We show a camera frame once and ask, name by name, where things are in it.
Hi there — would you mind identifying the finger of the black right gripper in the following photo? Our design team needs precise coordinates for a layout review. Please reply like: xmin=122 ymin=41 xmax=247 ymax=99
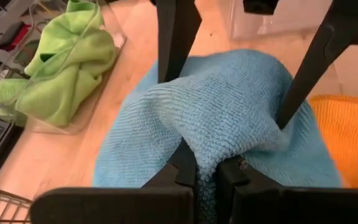
xmin=277 ymin=0 xmax=358 ymax=130
xmin=150 ymin=0 xmax=203 ymax=84

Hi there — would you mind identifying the metal wire basket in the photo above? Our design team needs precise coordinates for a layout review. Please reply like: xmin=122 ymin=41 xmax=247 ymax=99
xmin=0 ymin=182 xmax=33 ymax=224

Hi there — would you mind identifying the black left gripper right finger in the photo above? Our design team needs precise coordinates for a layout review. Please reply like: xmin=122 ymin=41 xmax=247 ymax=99
xmin=215 ymin=155 xmax=358 ymax=224

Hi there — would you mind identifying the orange microfiber towel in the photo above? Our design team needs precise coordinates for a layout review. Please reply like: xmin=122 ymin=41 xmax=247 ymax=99
xmin=308 ymin=95 xmax=358 ymax=189

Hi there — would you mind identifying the clear plastic bin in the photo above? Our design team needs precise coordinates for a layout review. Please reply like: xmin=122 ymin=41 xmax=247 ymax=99
xmin=0 ymin=0 xmax=127 ymax=136

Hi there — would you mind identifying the green microfiber towel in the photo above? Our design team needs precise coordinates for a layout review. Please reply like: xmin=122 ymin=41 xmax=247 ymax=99
xmin=0 ymin=65 xmax=104 ymax=128
xmin=23 ymin=0 xmax=117 ymax=82

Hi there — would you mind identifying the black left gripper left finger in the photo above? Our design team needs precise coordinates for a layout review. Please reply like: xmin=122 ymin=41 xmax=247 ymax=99
xmin=29 ymin=138 xmax=198 ymax=224

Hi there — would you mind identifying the blue microfiber towel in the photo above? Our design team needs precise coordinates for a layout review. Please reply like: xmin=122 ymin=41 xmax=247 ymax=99
xmin=92 ymin=49 xmax=343 ymax=224

